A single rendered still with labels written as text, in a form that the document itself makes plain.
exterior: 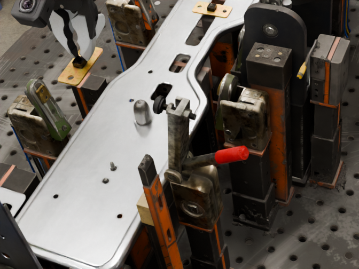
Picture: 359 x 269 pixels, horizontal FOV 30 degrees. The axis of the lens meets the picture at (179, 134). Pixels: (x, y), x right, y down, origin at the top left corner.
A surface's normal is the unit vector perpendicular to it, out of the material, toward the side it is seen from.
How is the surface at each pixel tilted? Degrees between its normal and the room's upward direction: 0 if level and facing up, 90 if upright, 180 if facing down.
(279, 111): 90
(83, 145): 0
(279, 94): 90
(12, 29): 0
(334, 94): 90
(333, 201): 0
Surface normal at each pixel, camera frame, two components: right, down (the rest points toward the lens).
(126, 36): -0.41, 0.72
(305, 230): -0.14, -0.66
